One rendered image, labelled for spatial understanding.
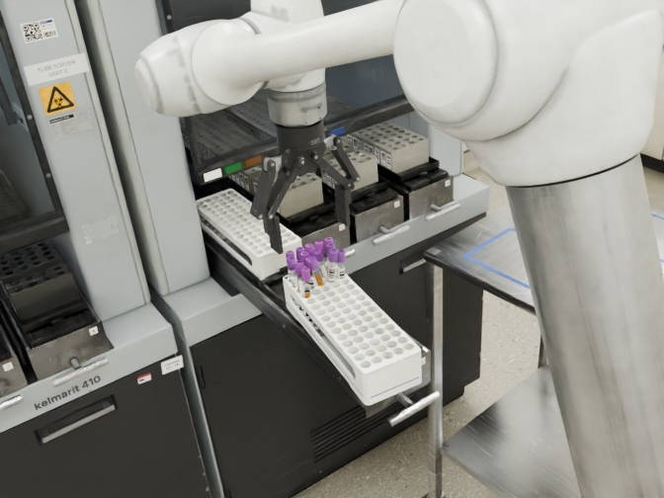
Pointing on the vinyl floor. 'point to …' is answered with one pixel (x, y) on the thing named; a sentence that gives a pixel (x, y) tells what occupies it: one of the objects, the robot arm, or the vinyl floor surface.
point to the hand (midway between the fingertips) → (310, 230)
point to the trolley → (495, 436)
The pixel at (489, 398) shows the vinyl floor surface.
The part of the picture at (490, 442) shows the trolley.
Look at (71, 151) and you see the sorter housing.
